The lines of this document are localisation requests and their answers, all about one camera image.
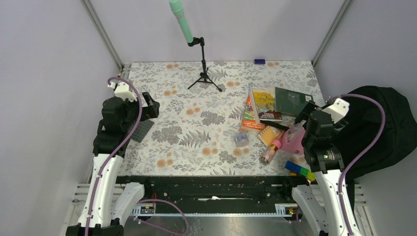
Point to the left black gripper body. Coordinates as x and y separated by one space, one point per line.
149 111

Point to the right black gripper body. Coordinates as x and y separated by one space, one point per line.
310 105

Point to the dark green notebook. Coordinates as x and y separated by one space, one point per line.
291 102

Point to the black student backpack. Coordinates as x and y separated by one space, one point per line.
397 140

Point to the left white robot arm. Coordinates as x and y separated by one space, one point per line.
100 217

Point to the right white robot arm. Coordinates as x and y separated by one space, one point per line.
335 216

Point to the grey building baseplate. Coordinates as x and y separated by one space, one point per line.
142 130

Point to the orange pencil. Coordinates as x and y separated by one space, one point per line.
283 128

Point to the pink pencil case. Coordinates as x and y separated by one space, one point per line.
291 140

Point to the yellow spiral notepad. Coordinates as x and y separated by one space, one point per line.
269 134

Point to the floral table mat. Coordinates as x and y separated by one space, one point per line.
195 132

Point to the yellow illustrated book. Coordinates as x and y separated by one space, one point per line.
263 105

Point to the colourful building brick bar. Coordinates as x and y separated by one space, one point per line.
299 170

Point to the pink glitter bottle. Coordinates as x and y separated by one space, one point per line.
269 154

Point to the orange illustrated book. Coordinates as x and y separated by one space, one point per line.
248 123

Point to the clear box of clips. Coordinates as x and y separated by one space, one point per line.
241 139

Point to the small blue block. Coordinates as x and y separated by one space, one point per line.
259 61

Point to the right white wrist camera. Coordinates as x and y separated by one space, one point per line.
337 108

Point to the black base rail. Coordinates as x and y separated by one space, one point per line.
243 190

